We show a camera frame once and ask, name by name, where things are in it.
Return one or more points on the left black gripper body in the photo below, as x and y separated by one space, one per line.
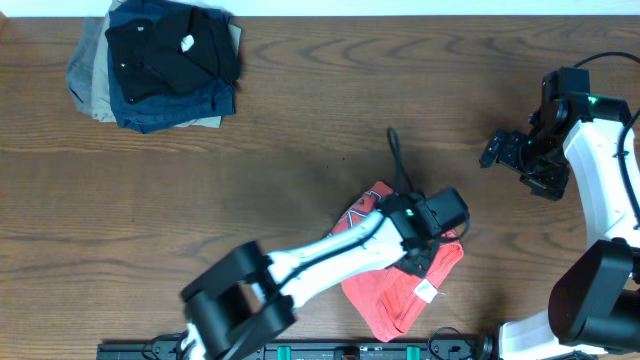
420 270

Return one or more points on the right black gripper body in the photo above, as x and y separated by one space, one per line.
539 163

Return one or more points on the red t-shirt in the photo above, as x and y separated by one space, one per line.
390 300

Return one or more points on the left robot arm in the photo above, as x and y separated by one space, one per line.
248 298

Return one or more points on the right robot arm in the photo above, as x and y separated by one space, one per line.
579 135

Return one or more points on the navy blue folded garment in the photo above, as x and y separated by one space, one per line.
161 112

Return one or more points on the black folded shirt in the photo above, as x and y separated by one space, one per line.
165 48

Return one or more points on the beige folded garment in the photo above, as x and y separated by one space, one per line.
100 98

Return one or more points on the grey folded garment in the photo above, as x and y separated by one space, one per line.
79 70

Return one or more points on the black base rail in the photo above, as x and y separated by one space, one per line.
439 348

